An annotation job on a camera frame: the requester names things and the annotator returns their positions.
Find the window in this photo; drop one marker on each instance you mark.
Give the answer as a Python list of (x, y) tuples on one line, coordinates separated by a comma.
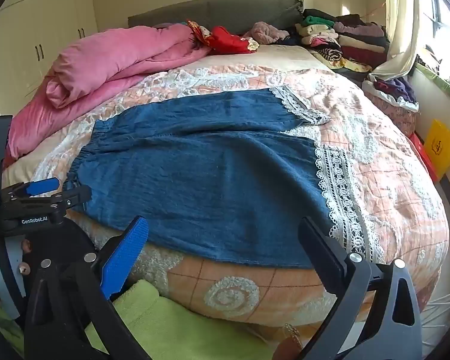
[(446, 15)]

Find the peach lace-patterned quilt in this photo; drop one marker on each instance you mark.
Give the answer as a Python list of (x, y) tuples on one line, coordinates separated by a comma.
[(378, 150)]

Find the cream curtain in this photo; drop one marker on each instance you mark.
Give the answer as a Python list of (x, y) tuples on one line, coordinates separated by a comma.
[(401, 26)]

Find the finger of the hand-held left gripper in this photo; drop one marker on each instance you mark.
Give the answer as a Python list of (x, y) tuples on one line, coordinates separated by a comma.
[(41, 186), (67, 197)]

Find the grey upholstered headboard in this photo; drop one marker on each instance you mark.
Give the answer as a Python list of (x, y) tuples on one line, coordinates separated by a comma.
[(228, 11)]

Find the pile of folded clothes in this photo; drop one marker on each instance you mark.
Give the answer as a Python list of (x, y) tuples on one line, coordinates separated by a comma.
[(345, 41)]

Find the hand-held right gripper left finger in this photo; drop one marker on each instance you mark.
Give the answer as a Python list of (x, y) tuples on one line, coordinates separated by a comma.
[(125, 255)]

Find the red box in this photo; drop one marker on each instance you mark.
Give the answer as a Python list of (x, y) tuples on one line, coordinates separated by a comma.
[(425, 161)]

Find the blue lace-trimmed pants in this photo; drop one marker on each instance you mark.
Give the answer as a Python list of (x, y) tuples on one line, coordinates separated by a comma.
[(210, 165)]

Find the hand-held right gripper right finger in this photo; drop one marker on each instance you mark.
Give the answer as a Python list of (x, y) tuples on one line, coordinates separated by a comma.
[(322, 247)]

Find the cream wardrobe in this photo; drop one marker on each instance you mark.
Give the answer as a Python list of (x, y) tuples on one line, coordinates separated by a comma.
[(41, 18)]

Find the purple clothes heap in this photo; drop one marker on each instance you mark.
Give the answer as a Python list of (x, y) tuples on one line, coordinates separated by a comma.
[(397, 88)]

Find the green sill cloth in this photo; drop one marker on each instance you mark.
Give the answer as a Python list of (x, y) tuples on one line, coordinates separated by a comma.
[(438, 82)]

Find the pink duvet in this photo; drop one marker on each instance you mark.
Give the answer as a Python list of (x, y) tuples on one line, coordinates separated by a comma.
[(97, 63)]

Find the lime green cloth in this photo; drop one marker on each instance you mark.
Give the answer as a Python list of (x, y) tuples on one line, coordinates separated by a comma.
[(165, 330)]

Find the mauve fluffy garment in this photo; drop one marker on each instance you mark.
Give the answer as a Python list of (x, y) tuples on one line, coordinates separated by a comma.
[(266, 32)]

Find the yellow bag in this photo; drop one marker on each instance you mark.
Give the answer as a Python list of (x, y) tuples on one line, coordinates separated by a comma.
[(440, 146)]

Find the red patterned cloth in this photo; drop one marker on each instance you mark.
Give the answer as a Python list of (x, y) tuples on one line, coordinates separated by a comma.
[(225, 39)]

